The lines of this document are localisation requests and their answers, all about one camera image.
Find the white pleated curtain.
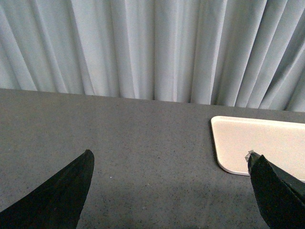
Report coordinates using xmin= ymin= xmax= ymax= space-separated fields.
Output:
xmin=0 ymin=0 xmax=305 ymax=112

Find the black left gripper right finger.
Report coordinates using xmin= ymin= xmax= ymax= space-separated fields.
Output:
xmin=245 ymin=150 xmax=305 ymax=229

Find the cream rectangular plate tray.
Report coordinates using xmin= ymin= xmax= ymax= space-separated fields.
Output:
xmin=211 ymin=116 xmax=305 ymax=181

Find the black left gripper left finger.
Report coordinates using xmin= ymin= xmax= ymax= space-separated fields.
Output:
xmin=0 ymin=150 xmax=94 ymax=229

